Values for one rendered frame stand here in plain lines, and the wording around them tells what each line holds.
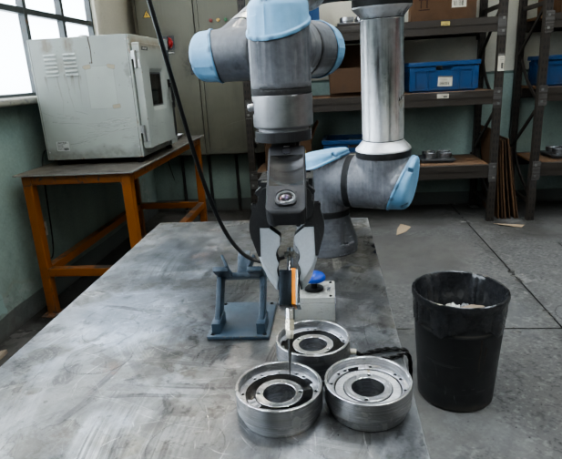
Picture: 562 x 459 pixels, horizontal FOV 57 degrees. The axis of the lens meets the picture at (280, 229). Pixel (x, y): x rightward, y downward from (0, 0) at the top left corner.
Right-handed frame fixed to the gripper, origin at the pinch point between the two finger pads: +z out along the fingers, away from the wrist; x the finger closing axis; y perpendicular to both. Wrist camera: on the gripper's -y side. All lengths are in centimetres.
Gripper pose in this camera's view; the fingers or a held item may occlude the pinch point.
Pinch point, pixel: (290, 281)
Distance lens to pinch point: 69.5
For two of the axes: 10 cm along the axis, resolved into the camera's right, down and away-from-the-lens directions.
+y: 0.8, -3.0, 9.5
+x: -10.0, 0.3, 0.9
